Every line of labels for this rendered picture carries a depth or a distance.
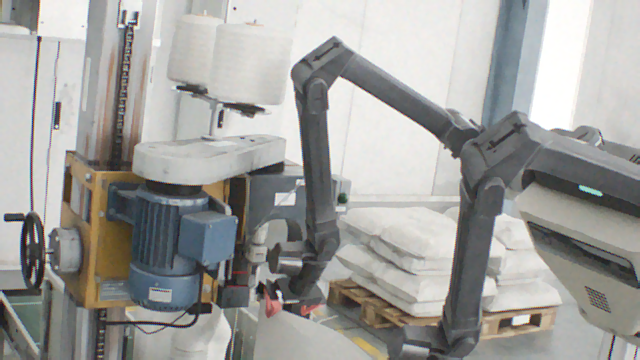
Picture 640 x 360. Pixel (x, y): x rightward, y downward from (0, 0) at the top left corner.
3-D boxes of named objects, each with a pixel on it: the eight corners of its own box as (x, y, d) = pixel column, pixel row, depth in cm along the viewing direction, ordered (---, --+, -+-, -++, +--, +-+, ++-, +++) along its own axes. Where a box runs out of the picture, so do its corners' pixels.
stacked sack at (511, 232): (553, 252, 539) (558, 229, 536) (504, 254, 515) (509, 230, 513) (482, 222, 594) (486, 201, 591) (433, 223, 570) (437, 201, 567)
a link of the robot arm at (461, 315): (513, 181, 130) (492, 136, 138) (476, 186, 129) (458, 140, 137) (480, 358, 158) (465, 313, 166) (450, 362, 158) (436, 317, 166)
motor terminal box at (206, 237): (234, 270, 182) (240, 216, 180) (202, 279, 174) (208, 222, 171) (203, 259, 186) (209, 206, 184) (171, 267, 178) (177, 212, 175)
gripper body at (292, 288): (272, 283, 204) (284, 261, 199) (310, 281, 209) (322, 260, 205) (283, 305, 200) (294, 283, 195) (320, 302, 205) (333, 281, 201)
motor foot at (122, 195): (171, 231, 189) (175, 192, 187) (119, 232, 182) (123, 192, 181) (155, 220, 196) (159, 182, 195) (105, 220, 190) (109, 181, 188)
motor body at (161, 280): (208, 314, 185) (221, 199, 180) (141, 318, 177) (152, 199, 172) (180, 289, 198) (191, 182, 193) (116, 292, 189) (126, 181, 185)
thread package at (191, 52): (235, 90, 207) (245, 19, 204) (179, 86, 199) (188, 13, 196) (209, 82, 219) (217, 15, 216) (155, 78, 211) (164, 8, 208)
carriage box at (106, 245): (217, 304, 209) (232, 175, 203) (81, 311, 190) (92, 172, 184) (176, 270, 229) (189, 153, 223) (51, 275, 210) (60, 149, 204)
